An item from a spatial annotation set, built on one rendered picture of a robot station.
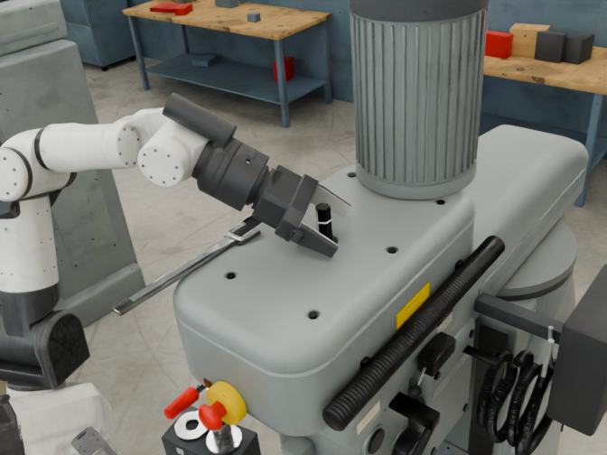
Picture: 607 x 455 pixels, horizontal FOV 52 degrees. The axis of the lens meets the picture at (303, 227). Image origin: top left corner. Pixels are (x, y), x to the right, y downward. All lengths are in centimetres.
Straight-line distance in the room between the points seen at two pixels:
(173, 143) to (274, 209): 16
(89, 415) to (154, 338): 264
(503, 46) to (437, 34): 387
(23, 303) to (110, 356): 266
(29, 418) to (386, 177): 66
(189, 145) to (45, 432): 50
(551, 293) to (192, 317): 85
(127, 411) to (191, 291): 256
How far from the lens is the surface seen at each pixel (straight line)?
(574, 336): 106
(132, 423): 333
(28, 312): 108
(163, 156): 84
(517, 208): 129
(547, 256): 148
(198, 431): 170
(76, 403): 111
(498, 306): 121
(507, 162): 142
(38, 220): 105
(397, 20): 90
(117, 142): 92
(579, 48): 468
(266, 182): 86
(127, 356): 368
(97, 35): 819
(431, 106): 94
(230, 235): 94
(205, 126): 85
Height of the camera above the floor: 241
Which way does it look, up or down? 33 degrees down
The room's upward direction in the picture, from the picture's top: 6 degrees counter-clockwise
